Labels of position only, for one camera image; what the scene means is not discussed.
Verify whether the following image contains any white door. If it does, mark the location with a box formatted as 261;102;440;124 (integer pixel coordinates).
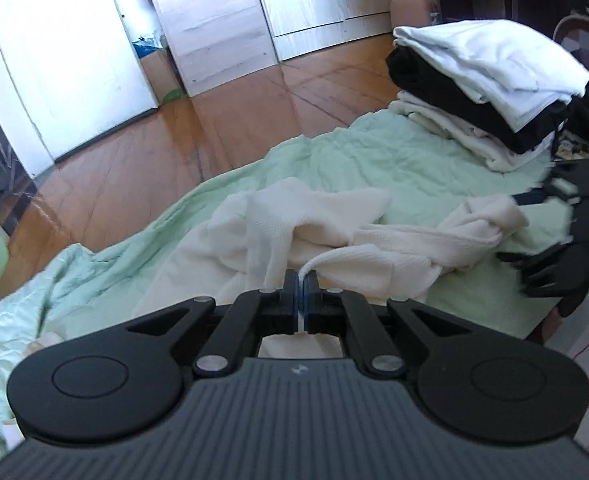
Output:
0;0;161;163

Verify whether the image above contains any light wooden cabinet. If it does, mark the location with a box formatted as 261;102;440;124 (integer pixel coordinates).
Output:
147;0;280;97

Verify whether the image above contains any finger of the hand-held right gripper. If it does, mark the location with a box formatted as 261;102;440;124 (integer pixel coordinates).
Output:
513;177;583;207
496;245;578;298

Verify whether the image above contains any cardboard box with blue bag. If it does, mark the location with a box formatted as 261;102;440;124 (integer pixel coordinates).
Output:
133;35;182;106

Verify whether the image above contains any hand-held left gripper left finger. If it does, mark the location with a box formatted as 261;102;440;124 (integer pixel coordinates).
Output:
124;269;300;379

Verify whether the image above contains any cream folded garment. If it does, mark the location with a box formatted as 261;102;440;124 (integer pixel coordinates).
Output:
389;89;560;173

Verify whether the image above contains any black folded garment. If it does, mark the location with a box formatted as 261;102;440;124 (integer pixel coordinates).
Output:
385;47;575;155

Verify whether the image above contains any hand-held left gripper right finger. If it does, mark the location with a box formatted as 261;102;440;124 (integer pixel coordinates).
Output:
299;269;475;379

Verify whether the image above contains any light green blanket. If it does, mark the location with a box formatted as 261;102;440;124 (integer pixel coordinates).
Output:
0;107;575;463

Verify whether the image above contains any pink bag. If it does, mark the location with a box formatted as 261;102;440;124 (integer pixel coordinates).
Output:
390;0;438;37

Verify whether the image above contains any cream knit sweater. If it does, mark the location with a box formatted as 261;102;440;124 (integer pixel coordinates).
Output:
133;177;530;358

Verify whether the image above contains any stack of folded clothes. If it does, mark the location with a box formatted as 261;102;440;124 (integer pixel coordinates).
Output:
393;20;589;131

